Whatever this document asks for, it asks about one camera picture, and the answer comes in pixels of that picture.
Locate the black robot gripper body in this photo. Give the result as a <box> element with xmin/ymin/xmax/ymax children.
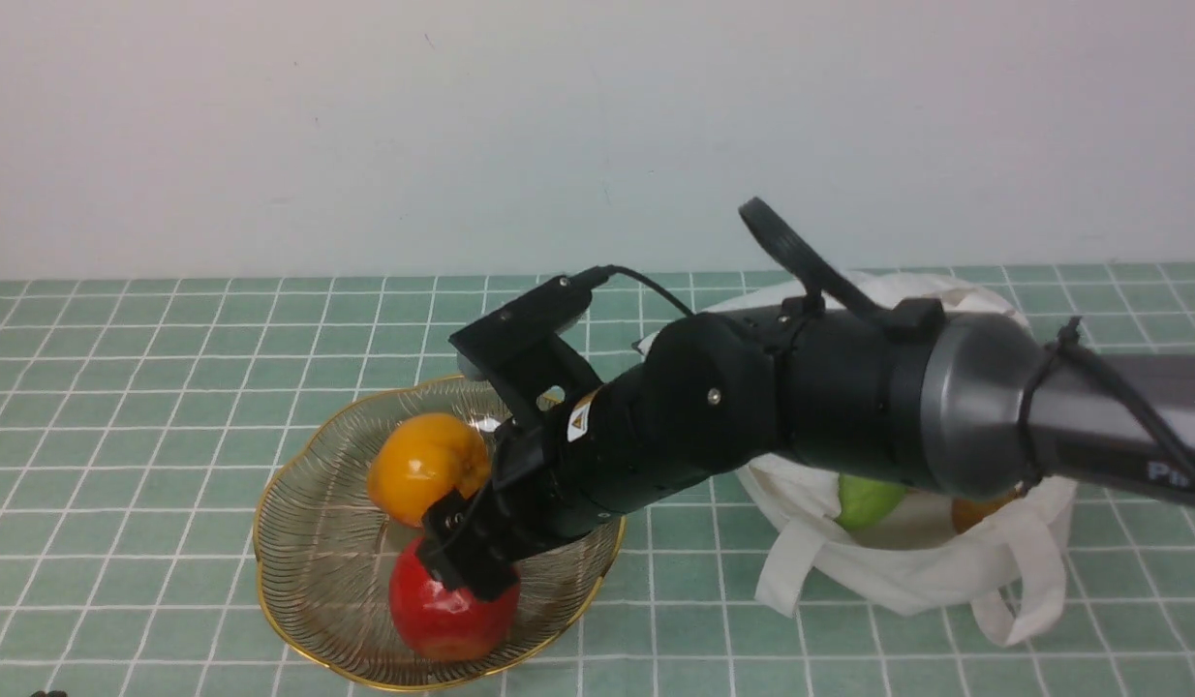
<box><xmin>417</xmin><ymin>310</ymin><xmax>782</xmax><ymax>601</ymax></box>

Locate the red apple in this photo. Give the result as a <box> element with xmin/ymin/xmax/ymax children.
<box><xmin>388</xmin><ymin>537</ymin><xmax>521</xmax><ymax>662</ymax></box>

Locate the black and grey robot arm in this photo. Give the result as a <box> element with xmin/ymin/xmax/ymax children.
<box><xmin>417</xmin><ymin>198</ymin><xmax>1195</xmax><ymax>601</ymax></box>

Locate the green fruit in bag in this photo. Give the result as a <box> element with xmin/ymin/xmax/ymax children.
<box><xmin>834</xmin><ymin>473</ymin><xmax>908</xmax><ymax>532</ymax></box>

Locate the orange fruit in bag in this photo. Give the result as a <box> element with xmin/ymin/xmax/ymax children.
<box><xmin>950</xmin><ymin>489</ymin><xmax>1024</xmax><ymax>534</ymax></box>

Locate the orange pear fruit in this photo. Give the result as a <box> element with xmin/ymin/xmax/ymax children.
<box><xmin>366</xmin><ymin>412</ymin><xmax>491</xmax><ymax>528</ymax></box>

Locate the white cloth tote bag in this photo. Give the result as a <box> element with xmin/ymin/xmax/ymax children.
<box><xmin>636</xmin><ymin>271</ymin><xmax>1079</xmax><ymax>648</ymax></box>

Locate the gold-rimmed glass fruit bowl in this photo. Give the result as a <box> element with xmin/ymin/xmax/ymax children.
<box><xmin>252</xmin><ymin>375</ymin><xmax>626</xmax><ymax>693</ymax></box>

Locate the green checkered tablecloth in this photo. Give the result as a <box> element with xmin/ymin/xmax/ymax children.
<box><xmin>0</xmin><ymin>275</ymin><xmax>1195</xmax><ymax>696</ymax></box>

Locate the black camera cable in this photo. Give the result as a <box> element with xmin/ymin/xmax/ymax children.
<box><xmin>568</xmin><ymin>264</ymin><xmax>697</xmax><ymax>320</ymax></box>

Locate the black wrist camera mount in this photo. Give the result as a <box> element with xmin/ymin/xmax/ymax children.
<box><xmin>448</xmin><ymin>265</ymin><xmax>609</xmax><ymax>432</ymax></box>

